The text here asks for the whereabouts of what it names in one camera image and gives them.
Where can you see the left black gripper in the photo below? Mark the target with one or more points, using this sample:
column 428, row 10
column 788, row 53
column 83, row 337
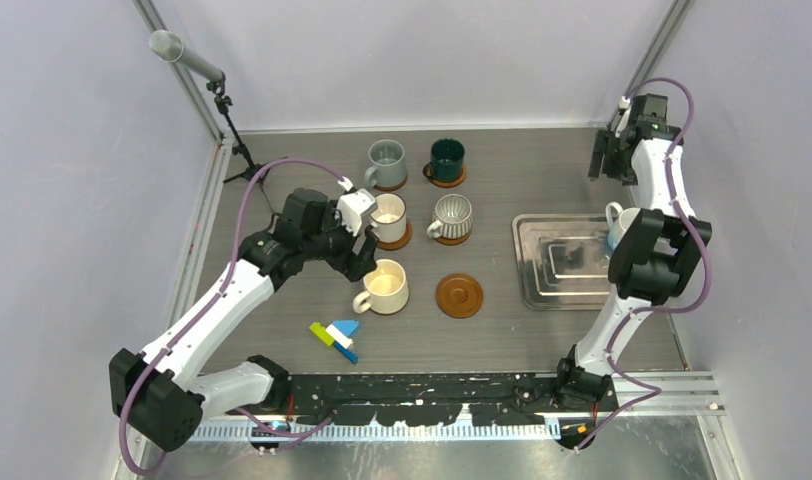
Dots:
column 365, row 259

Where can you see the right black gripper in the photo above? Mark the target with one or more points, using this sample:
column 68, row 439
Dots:
column 605, row 142

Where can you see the wooden coaster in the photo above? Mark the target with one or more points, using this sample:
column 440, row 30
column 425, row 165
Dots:
column 459, row 180
column 391, row 188
column 453, row 241
column 400, row 243
column 459, row 295

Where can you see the cream mug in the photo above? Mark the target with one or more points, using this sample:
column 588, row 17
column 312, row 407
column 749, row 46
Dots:
column 385, row 290

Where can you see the ribbed clear glass cup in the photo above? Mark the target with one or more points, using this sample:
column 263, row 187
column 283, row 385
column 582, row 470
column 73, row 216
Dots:
column 389, row 218

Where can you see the white mug blue outside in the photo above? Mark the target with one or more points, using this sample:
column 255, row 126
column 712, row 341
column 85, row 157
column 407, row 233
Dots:
column 619, row 220

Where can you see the ribbed grey cup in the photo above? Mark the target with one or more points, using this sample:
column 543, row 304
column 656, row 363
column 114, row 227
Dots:
column 452, row 218

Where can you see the metal tray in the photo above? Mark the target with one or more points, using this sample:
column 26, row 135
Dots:
column 562, row 261

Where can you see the dark teal mug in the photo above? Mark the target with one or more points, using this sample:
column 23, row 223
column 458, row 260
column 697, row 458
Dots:
column 446, row 159

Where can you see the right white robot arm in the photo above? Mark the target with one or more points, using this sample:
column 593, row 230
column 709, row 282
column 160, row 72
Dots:
column 653, row 260

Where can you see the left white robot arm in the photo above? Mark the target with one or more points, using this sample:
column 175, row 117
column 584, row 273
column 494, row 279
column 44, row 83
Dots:
column 161, row 392

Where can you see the coloured toy brick stack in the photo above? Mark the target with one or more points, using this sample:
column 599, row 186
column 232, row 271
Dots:
column 339, row 336

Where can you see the black microphone tripod stand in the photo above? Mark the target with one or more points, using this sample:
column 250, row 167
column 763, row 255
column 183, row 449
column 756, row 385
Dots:
column 223, row 102

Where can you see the grey microphone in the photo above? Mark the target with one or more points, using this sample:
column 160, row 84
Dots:
column 169, row 47

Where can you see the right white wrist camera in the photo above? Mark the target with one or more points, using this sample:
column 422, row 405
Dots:
column 621, row 117

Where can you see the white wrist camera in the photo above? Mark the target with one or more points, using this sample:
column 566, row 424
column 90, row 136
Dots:
column 621, row 117
column 354, row 207

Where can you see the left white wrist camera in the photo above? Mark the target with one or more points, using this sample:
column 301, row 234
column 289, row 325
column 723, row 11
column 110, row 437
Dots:
column 354, row 207

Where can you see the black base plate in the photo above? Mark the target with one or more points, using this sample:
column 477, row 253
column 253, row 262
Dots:
column 490, row 399

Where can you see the aluminium frame rail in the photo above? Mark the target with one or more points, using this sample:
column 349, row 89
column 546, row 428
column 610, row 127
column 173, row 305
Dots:
column 654, row 394

